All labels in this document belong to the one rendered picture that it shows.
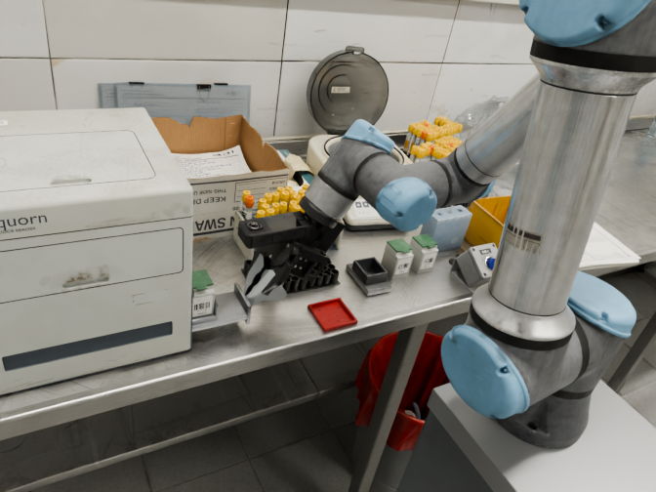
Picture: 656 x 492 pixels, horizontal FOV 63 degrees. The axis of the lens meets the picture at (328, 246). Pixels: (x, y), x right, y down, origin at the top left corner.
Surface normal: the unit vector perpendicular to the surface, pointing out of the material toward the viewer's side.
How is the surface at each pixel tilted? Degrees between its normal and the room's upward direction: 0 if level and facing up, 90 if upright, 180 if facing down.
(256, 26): 90
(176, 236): 90
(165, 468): 0
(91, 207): 89
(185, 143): 87
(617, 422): 1
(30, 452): 0
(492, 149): 102
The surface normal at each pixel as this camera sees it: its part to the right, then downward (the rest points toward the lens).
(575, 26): -0.82, 0.08
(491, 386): -0.83, 0.32
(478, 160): -0.65, 0.50
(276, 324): 0.16, -0.81
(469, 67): 0.47, 0.55
